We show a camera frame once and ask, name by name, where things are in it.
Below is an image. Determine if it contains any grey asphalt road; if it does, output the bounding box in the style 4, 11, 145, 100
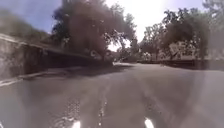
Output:
0, 62, 224, 128

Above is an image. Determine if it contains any large dark tree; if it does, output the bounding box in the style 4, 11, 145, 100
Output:
50, 0, 138, 60

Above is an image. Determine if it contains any robot's own part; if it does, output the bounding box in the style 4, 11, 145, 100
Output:
144, 118, 155, 128
71, 120, 82, 128

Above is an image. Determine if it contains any group of trees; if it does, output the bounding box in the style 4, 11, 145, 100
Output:
138, 0, 224, 63

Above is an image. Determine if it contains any pale kerb strip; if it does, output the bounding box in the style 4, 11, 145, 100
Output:
0, 65, 84, 88

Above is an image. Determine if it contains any low dark wall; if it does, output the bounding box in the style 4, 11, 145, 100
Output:
136, 58, 224, 71

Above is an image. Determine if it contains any grey stone wall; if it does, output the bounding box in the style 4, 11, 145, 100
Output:
0, 33, 113, 80

